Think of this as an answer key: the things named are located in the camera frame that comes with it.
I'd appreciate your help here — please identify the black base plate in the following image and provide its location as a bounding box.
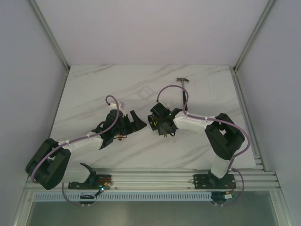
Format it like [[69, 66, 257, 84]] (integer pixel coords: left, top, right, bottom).
[[68, 174, 112, 190], [193, 174, 237, 190]]

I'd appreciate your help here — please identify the claw hammer black handle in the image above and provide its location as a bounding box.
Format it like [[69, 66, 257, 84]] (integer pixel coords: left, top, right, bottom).
[[176, 77, 190, 111]]

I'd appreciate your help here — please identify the right aluminium frame post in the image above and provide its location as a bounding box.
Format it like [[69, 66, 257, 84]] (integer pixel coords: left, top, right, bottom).
[[232, 0, 277, 71]]

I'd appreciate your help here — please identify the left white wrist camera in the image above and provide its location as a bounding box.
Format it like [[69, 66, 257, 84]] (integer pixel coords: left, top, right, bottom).
[[109, 102, 126, 115]]

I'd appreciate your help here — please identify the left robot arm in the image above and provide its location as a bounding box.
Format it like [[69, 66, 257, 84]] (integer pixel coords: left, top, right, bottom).
[[25, 110, 147, 190]]

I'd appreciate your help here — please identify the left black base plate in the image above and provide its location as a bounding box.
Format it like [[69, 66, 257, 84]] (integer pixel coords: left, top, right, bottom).
[[68, 174, 112, 190]]

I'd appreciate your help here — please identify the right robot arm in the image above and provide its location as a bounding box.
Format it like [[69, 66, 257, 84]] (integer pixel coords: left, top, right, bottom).
[[148, 102, 251, 188]]

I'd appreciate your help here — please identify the clear fuse box cover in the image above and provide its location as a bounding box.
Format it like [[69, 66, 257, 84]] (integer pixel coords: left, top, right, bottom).
[[136, 86, 155, 101]]

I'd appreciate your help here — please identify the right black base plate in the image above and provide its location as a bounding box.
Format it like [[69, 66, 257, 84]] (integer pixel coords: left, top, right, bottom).
[[193, 174, 237, 190]]

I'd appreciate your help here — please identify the left aluminium frame post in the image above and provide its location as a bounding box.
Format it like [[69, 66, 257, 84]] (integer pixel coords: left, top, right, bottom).
[[27, 0, 71, 72]]

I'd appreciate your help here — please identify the aluminium frame post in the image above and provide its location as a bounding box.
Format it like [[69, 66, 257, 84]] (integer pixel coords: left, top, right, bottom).
[[27, 0, 71, 72], [232, 0, 277, 71]]

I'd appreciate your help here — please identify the slotted grey cable duct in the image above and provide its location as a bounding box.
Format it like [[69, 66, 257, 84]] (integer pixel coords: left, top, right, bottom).
[[33, 192, 212, 202]]

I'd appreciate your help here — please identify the black fuse box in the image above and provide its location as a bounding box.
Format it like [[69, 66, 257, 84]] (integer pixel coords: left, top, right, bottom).
[[148, 114, 158, 131]]

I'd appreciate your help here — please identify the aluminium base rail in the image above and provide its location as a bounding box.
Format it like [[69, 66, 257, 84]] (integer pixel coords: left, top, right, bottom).
[[96, 169, 280, 192]]

